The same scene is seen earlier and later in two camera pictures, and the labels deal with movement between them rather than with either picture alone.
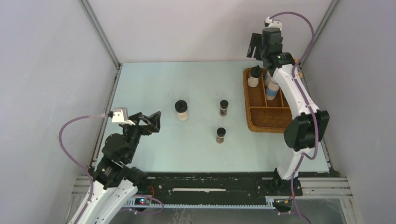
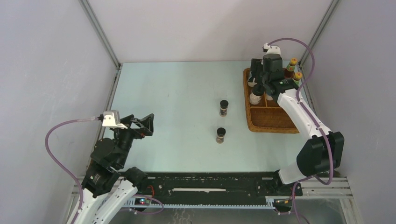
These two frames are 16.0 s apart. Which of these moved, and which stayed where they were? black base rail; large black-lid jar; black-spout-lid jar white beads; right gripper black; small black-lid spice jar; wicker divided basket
Moved: black-spout-lid jar white beads; right gripper black
Stayed: wicker divided basket; black base rail; small black-lid spice jar; large black-lid jar
